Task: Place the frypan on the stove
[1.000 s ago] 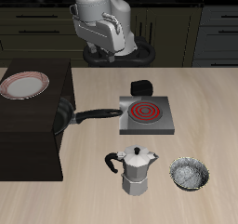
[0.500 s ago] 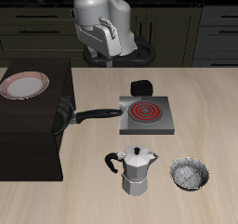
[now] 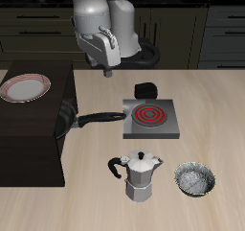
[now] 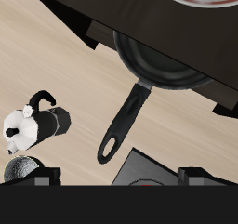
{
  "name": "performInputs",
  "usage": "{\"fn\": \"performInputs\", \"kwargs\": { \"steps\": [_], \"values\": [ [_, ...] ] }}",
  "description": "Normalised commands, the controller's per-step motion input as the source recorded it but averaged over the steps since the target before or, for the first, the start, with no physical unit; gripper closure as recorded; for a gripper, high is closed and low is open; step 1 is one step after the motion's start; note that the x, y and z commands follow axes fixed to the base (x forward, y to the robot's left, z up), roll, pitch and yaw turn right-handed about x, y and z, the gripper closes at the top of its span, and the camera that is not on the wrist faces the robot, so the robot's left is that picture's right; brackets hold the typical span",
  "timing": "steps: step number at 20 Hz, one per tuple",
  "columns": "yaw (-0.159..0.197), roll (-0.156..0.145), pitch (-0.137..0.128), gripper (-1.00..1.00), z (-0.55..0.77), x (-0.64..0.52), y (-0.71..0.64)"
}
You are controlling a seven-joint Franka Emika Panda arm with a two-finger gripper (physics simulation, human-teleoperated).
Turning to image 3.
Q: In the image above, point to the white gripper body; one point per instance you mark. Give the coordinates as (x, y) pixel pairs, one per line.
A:
(103, 51)

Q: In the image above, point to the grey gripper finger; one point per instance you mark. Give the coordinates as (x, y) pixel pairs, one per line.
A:
(108, 72)
(90, 60)

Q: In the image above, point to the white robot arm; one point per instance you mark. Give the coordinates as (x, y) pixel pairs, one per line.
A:
(92, 4)

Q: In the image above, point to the round black stove knob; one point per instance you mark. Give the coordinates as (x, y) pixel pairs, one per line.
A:
(146, 91)

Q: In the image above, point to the dark grey stove plate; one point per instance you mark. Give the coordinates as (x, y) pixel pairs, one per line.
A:
(167, 126)

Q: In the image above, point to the dark kitchen cupboards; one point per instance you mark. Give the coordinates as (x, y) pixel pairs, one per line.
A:
(38, 24)

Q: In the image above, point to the black frying pan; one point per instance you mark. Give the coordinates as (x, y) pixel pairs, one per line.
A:
(65, 121)

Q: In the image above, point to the white plate with red rim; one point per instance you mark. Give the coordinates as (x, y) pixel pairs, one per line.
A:
(24, 89)

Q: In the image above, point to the dark wooden cabinet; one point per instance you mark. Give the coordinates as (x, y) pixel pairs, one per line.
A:
(28, 139)

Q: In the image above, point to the silver moka pot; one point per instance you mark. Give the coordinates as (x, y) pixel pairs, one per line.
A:
(138, 174)

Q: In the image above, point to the grey kitchen drawer unit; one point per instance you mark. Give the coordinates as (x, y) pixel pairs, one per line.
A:
(223, 36)

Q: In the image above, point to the grey speckled bowl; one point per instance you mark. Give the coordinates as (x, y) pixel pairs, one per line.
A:
(194, 180)

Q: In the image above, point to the flat black base plate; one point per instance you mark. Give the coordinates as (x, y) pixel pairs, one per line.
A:
(150, 54)

